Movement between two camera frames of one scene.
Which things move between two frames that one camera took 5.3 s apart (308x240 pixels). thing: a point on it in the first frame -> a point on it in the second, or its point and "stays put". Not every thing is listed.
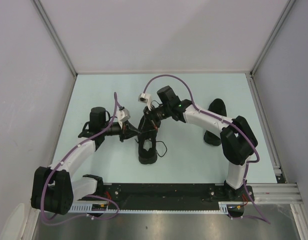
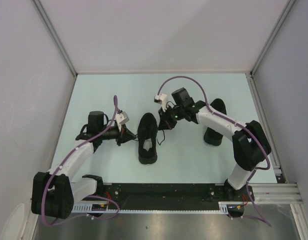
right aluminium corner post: x=287 y=9 stays put
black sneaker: x=147 y=129 stays put
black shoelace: x=158 y=141 -> x=161 y=129
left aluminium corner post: x=55 y=35 stays put
